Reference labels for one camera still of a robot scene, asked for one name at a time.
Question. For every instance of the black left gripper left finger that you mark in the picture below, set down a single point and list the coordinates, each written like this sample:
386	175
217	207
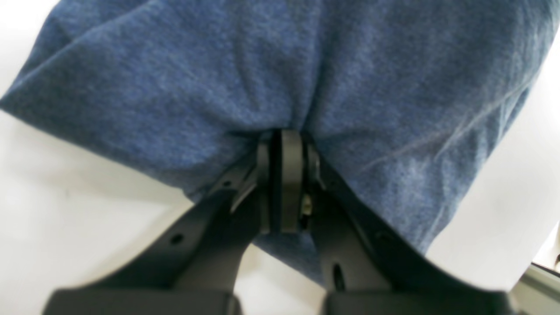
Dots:
191	268

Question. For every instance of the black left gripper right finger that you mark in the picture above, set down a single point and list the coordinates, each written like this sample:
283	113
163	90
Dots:
368	269

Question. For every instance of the dark blue t-shirt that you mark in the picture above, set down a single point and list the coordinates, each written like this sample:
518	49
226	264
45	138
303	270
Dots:
406	99

